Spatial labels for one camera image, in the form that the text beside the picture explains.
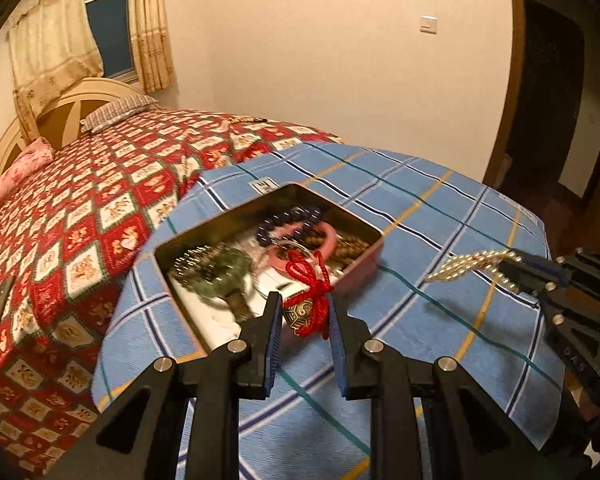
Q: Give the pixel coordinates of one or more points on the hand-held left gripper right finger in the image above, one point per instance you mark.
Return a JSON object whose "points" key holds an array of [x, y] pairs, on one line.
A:
{"points": [[337, 347]]}

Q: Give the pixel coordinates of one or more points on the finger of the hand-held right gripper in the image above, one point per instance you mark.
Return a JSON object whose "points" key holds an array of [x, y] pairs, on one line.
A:
{"points": [[545, 266], [527, 285]]}

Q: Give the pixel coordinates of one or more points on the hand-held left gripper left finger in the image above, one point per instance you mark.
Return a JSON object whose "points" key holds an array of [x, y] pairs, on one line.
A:
{"points": [[275, 332]]}

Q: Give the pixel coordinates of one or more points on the silver bangle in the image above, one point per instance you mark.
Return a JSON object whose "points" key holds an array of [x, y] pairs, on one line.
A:
{"points": [[258, 266]]}

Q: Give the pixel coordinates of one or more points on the green jade pendant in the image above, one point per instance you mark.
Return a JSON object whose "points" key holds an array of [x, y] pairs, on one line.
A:
{"points": [[230, 265]]}

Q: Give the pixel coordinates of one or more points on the pink tin box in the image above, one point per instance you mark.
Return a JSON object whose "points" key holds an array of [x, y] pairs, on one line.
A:
{"points": [[367, 260]]}

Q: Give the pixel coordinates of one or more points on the pink bangle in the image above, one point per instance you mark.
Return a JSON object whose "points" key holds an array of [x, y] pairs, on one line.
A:
{"points": [[330, 240]]}

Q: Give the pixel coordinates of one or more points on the dark brown pendant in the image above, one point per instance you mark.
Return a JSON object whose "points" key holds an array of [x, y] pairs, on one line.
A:
{"points": [[240, 310]]}

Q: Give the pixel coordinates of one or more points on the blue plaid tablecloth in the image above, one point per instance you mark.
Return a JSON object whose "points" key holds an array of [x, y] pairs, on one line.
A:
{"points": [[430, 210]]}

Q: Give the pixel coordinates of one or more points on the dark door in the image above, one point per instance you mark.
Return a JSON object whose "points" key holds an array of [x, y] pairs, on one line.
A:
{"points": [[555, 85]]}

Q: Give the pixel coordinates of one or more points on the red patterned bedspread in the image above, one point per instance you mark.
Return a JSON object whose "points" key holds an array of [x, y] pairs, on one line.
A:
{"points": [[80, 210]]}

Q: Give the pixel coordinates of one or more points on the striped pillow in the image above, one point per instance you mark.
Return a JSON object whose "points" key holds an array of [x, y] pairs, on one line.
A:
{"points": [[120, 110]]}

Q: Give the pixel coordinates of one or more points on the grey flat bar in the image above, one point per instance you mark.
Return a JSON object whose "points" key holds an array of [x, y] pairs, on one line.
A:
{"points": [[0, 305]]}

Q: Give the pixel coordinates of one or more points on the pink pillow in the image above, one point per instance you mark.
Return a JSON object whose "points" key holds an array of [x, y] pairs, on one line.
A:
{"points": [[25, 165]]}

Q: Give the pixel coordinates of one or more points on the cream wooden headboard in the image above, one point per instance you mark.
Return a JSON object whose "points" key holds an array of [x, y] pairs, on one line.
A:
{"points": [[65, 115]]}

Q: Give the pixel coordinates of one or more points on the narrow beige curtain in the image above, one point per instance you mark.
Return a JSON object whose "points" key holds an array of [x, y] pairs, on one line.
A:
{"points": [[152, 25]]}

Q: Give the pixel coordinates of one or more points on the window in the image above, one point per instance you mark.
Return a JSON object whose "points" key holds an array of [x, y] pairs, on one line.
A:
{"points": [[110, 35]]}

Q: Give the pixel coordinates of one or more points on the wide beige lace curtain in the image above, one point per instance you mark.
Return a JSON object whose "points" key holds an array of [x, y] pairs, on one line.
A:
{"points": [[55, 45]]}

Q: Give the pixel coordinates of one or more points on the wooden door frame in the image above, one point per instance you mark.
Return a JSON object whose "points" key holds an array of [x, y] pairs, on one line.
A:
{"points": [[510, 110]]}

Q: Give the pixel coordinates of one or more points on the white wall switch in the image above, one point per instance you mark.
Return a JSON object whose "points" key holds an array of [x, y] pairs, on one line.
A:
{"points": [[428, 24]]}

